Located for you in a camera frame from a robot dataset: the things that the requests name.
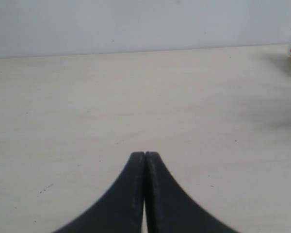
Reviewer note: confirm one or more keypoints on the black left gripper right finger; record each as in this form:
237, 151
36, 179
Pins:
169, 209

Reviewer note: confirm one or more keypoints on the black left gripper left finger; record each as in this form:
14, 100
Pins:
120, 209

